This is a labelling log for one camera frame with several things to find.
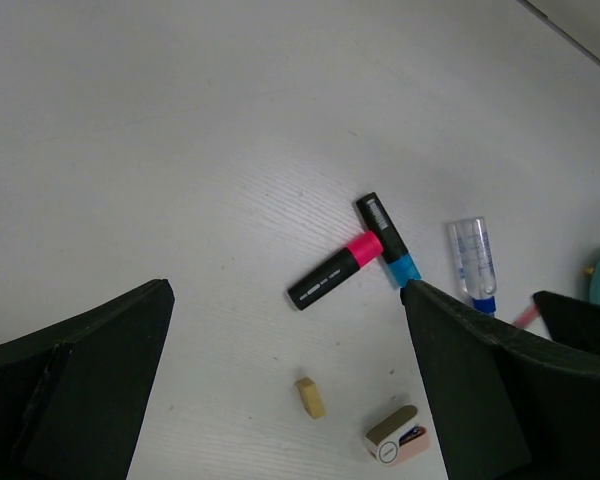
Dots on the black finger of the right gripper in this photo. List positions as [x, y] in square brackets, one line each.
[571, 322]

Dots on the blue cap black highlighter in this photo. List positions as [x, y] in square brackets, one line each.
[396, 254]

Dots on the clear glue bottle blue cap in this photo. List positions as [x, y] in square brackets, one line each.
[474, 263]

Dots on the pink red pen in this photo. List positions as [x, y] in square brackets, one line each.
[527, 317]

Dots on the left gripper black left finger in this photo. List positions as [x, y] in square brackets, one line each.
[73, 395]

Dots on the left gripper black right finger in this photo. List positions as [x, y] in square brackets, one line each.
[506, 403]

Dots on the aluminium rail right side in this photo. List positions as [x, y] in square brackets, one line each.
[577, 21]

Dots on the small yellow eraser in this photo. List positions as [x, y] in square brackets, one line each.
[310, 397]

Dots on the pink cap black highlighter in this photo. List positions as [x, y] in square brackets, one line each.
[335, 270]

